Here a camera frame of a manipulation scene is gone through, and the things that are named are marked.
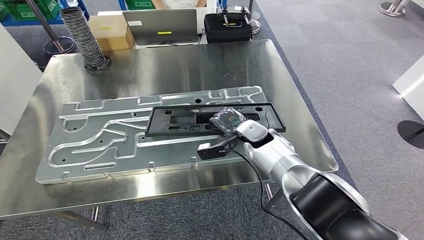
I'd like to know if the black plastic frame part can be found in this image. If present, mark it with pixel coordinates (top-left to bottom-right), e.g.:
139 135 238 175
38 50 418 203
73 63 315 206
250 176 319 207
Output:
145 102 287 138

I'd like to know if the stainless steel workbench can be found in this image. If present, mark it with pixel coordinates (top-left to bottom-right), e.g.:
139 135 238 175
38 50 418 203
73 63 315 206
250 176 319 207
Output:
0 39 339 233

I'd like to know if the black carrying case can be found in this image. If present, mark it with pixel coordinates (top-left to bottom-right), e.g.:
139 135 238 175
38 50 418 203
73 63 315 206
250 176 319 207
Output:
203 12 253 44

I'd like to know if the steel stanchion with round base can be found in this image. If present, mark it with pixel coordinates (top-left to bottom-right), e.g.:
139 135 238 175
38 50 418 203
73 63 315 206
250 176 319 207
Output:
25 0 76 57
246 0 263 35
378 0 410 18

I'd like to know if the grey laptop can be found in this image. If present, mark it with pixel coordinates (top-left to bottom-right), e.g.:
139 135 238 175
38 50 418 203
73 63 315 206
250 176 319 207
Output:
122 8 201 46

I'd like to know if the aluminium fixture plate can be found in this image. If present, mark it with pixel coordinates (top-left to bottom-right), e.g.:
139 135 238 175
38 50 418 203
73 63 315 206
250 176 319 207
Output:
34 85 271 185

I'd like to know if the cardboard box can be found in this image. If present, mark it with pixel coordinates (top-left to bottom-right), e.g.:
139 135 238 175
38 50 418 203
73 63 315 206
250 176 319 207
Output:
87 14 135 52

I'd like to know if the green plastic crate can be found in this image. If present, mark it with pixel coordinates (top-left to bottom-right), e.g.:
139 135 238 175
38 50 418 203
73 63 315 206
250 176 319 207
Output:
125 0 156 11
0 0 62 22

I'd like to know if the white partition panel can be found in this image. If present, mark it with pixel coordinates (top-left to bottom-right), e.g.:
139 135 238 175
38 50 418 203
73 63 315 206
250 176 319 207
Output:
0 24 44 137

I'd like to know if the black stanchion with round base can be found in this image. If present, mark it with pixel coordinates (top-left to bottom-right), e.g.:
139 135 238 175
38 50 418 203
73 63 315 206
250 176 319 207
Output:
397 119 424 150

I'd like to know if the blue metal bench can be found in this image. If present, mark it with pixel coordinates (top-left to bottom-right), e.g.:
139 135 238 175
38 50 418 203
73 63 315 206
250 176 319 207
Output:
0 0 90 27

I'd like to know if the black camera bracket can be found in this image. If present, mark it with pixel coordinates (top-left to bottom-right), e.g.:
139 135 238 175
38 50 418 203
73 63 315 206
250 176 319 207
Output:
211 135 247 157

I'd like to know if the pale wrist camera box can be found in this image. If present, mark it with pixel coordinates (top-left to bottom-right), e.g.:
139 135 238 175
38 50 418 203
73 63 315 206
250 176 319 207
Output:
197 142 229 161

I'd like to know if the black camera cable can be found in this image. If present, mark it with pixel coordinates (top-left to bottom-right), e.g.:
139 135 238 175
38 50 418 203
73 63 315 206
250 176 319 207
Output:
225 148 311 240

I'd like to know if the grey corrugated hose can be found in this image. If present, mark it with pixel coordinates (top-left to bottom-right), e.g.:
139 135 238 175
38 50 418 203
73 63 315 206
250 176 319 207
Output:
60 6 112 74

